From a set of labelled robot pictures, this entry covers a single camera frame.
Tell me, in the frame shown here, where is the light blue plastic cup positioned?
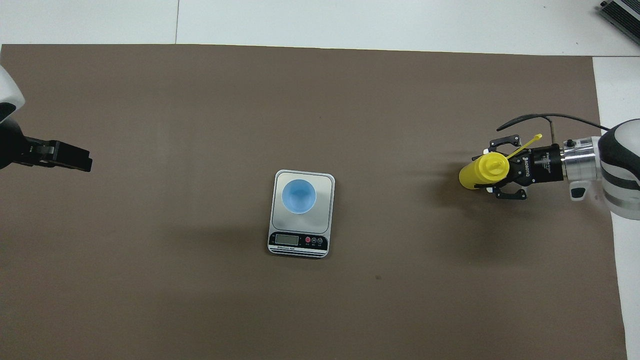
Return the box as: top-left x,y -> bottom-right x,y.
281,179 -> 317,215

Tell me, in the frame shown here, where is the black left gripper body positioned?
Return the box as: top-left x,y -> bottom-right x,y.
0,120 -> 53,170

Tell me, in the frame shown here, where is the brown paper mat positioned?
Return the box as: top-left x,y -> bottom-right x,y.
0,44 -> 628,360

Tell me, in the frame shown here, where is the silver digital kitchen scale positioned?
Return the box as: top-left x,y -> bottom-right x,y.
267,169 -> 336,259

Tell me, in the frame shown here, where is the grey ribbed metal device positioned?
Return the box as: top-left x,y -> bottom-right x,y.
599,0 -> 640,47

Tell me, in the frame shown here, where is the yellow squeeze bottle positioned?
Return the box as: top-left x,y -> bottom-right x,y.
459,133 -> 543,192

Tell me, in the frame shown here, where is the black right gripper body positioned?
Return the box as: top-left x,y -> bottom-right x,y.
510,144 -> 565,187

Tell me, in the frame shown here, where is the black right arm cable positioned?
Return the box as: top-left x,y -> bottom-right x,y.
496,114 -> 611,146

